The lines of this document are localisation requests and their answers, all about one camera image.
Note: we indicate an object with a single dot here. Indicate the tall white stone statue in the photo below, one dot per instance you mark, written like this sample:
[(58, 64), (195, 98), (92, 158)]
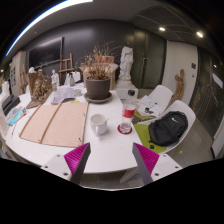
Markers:
[(126, 63)]

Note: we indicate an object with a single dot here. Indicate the long ceiling light panel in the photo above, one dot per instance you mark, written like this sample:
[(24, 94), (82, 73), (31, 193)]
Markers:
[(36, 20)]

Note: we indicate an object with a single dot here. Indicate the dried plant in dark pot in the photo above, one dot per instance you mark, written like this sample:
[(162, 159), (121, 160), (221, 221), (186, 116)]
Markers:
[(97, 88)]

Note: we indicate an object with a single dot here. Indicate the clear red-labelled drink bottle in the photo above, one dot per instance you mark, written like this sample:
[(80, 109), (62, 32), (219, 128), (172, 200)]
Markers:
[(128, 111)]

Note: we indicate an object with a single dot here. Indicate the light wooden framed panel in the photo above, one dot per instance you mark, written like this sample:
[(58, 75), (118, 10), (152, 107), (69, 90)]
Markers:
[(56, 125)]

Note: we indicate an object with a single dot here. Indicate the recessed ceiling spotlights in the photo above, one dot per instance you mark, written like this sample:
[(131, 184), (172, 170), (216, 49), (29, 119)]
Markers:
[(162, 29)]

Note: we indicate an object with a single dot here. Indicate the small white figurine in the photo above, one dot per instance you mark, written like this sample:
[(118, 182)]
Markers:
[(55, 80)]

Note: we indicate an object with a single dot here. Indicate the light blue plastic pouch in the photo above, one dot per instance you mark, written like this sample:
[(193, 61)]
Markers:
[(15, 116)]

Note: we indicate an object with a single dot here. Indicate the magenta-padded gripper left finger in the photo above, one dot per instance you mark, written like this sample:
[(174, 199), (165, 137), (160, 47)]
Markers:
[(75, 158)]

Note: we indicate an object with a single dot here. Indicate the dark round plant saucer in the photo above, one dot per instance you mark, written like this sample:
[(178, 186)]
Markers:
[(98, 100)]

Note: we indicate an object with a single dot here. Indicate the green seat cushion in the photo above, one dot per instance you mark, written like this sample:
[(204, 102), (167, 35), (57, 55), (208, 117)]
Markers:
[(142, 135), (139, 115)]

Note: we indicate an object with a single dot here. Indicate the white ceramic mug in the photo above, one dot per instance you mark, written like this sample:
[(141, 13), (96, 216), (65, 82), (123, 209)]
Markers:
[(98, 125)]

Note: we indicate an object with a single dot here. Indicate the small yellow packet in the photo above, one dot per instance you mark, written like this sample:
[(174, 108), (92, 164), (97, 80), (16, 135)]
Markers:
[(75, 101)]

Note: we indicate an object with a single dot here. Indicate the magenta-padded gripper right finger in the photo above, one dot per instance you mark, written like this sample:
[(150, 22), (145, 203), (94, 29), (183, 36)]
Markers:
[(148, 158)]

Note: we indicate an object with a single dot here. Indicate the white statue pedestal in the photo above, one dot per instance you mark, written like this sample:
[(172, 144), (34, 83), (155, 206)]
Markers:
[(125, 90)]

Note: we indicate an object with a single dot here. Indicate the white cabinet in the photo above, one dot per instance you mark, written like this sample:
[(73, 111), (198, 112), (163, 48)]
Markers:
[(16, 68)]

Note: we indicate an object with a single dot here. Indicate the black backpack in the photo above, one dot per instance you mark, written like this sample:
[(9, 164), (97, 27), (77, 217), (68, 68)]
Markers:
[(168, 128)]

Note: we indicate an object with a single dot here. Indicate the white plastic chair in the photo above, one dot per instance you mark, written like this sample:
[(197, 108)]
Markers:
[(183, 108), (163, 95)]

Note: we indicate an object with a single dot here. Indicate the slim wooden figure sculpture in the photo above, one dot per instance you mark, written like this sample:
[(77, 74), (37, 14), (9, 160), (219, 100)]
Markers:
[(179, 85)]

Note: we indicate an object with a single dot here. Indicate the wooden easel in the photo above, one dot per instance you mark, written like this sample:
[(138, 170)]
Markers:
[(66, 68)]

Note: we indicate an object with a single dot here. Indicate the stack of papers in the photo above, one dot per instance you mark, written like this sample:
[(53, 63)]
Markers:
[(148, 103)]

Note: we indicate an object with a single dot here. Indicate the flat round red coaster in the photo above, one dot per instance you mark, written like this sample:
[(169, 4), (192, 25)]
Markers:
[(119, 130)]

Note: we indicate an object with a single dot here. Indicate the crumpled printed paper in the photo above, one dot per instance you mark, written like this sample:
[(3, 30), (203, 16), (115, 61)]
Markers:
[(62, 95)]

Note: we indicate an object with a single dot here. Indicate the black printer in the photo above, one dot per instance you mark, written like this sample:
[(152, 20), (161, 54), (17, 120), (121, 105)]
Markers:
[(9, 104)]

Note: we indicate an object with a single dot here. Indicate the brown carved wooden sculpture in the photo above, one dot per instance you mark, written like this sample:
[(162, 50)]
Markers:
[(40, 90)]

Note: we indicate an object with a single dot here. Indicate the black wall screen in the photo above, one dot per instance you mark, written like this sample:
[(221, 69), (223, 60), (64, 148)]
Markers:
[(45, 53)]

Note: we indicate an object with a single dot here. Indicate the cardboard box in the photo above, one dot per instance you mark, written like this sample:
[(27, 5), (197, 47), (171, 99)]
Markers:
[(111, 68)]

